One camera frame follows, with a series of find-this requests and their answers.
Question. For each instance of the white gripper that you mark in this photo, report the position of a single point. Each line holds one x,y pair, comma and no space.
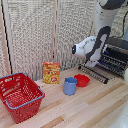
91,63

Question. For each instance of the black oven tray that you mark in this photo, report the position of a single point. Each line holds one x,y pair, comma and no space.
95,75

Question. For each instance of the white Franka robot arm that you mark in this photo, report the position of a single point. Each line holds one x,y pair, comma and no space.
100,33

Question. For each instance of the black toaster oven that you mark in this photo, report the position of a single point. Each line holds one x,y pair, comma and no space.
115,56

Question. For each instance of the red plastic bowl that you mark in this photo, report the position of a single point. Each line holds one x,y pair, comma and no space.
81,80

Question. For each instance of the blue plastic cup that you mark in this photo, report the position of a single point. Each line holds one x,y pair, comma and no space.
70,86

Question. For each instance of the yellow red cereal box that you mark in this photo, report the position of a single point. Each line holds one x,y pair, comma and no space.
51,72

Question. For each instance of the red plastic shopping basket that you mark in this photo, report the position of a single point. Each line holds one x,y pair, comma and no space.
20,96

